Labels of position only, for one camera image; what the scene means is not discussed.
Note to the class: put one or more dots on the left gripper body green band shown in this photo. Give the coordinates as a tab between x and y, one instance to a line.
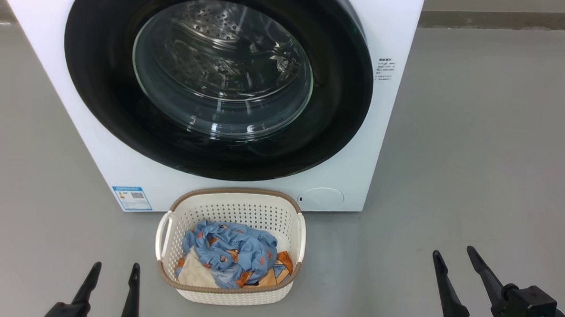
68	312

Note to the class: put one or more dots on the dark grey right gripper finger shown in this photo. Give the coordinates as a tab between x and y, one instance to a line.
489	282
450	294

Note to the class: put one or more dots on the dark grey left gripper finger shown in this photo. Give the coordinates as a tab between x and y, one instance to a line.
131	299
86	285

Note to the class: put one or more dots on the blue cartoon print garment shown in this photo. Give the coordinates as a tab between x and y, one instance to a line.
235	251

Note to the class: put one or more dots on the black round glass washer door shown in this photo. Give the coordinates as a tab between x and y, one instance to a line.
99	98

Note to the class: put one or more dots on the cream perforated laundry basket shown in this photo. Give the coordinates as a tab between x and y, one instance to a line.
235	206

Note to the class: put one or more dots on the white front-load washing machine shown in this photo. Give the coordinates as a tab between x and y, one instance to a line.
52	72

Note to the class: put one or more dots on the blue energy label sticker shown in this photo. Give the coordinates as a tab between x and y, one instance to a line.
132	198

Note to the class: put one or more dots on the round white filter cover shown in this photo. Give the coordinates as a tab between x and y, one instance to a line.
322	199

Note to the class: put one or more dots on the small printed text sticker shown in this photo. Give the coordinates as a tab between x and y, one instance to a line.
385	69

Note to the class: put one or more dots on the perforated steel washer drum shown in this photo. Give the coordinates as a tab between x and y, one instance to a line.
221	36

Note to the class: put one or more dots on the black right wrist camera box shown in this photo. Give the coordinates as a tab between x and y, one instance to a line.
529	302

